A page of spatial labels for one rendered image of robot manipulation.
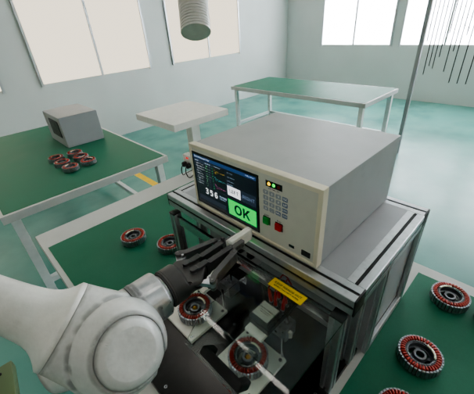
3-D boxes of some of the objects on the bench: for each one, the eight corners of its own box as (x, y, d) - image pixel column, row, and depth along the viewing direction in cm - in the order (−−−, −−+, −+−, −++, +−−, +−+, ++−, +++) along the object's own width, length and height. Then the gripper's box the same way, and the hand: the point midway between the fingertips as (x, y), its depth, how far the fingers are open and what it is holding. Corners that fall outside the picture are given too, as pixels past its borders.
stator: (192, 333, 92) (191, 326, 91) (172, 313, 100) (170, 306, 98) (219, 311, 99) (218, 303, 97) (199, 293, 106) (197, 286, 104)
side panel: (364, 354, 87) (386, 274, 71) (355, 347, 89) (373, 268, 72) (401, 297, 103) (426, 222, 87) (393, 292, 105) (414, 218, 89)
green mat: (102, 326, 101) (102, 325, 101) (48, 248, 140) (48, 247, 140) (277, 209, 156) (277, 209, 155) (203, 176, 194) (203, 176, 194)
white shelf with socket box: (188, 207, 163) (174, 125, 139) (152, 186, 186) (135, 113, 163) (234, 183, 183) (228, 108, 159) (196, 167, 206) (187, 100, 183)
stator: (407, 381, 80) (411, 373, 78) (389, 342, 90) (391, 334, 88) (450, 379, 80) (454, 371, 78) (426, 340, 89) (430, 332, 87)
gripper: (149, 287, 62) (231, 233, 76) (186, 324, 54) (271, 256, 68) (141, 260, 58) (229, 209, 72) (179, 296, 50) (271, 231, 64)
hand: (239, 239), depth 68 cm, fingers closed
